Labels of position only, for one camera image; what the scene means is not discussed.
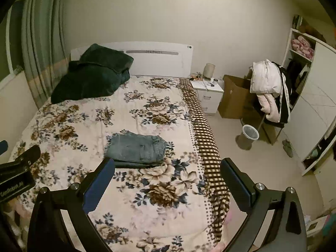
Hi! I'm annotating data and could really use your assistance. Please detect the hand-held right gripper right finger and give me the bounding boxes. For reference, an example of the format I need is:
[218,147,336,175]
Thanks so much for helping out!
[220,157,307,252]

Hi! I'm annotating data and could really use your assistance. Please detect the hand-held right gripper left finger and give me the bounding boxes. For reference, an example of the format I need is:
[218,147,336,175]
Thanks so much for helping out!
[28,157,116,252]

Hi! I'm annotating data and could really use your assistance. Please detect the blue denim pants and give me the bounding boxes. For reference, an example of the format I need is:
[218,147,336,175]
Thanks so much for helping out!
[104,130,168,168]

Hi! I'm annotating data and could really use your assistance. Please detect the white mesh wastebasket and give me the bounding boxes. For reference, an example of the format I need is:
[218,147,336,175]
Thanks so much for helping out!
[241,124,260,144]

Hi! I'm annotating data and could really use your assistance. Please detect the brown checked blanket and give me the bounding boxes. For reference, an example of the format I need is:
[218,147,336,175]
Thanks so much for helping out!
[178,78,232,245]

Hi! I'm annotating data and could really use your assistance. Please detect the wooden chair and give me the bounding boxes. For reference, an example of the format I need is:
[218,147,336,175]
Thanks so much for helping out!
[259,110,286,145]

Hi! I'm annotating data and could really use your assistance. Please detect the green slipper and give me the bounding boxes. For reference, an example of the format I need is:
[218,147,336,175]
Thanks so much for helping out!
[282,139,294,158]

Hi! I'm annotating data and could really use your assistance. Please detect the floral bed sheet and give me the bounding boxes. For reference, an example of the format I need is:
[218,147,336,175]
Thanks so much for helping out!
[9,76,218,252]

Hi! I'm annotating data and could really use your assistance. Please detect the pink garment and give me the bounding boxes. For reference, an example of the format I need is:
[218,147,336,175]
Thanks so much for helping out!
[257,92,282,123]

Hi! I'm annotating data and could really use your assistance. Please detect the brown cardboard box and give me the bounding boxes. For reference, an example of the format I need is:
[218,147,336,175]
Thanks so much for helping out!
[217,75,260,119]

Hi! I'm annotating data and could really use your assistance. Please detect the white nightstand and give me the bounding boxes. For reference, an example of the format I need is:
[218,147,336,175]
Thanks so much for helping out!
[189,79,224,116]

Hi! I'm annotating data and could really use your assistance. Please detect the black garment with white stripe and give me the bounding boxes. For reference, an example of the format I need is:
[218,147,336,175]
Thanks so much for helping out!
[271,62,291,124]

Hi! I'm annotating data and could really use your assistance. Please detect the dark green blanket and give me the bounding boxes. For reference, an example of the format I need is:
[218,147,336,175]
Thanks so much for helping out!
[50,43,134,104]

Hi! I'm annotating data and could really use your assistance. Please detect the green striped curtain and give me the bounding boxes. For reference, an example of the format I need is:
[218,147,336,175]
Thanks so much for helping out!
[5,0,71,109]

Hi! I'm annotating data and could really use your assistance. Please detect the white wardrobe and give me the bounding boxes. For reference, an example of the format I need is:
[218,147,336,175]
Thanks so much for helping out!
[281,28,336,177]

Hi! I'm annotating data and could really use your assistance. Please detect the white padded jacket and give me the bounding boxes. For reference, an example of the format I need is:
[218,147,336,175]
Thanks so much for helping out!
[249,59,283,95]

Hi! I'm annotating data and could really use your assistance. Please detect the beige table lamp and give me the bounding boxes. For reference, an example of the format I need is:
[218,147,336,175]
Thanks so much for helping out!
[203,63,216,82]

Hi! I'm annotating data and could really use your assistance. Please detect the white headboard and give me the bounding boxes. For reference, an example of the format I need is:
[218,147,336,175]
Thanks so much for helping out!
[70,41,195,77]

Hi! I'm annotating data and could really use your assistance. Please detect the pink plush bedding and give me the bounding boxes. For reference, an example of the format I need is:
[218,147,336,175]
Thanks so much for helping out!
[291,38,315,58]

